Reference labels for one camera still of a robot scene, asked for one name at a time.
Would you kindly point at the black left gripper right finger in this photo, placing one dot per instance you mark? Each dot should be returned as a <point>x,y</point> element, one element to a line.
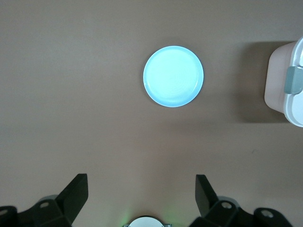
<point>204,196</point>

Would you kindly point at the white lidded storage box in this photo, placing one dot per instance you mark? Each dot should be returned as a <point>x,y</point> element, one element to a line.
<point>277,78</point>

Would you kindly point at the light blue round plate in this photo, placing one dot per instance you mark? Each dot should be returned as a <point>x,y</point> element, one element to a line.
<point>173,76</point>

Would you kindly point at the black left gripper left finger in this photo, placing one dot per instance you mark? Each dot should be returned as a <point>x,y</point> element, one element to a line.
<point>73,196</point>

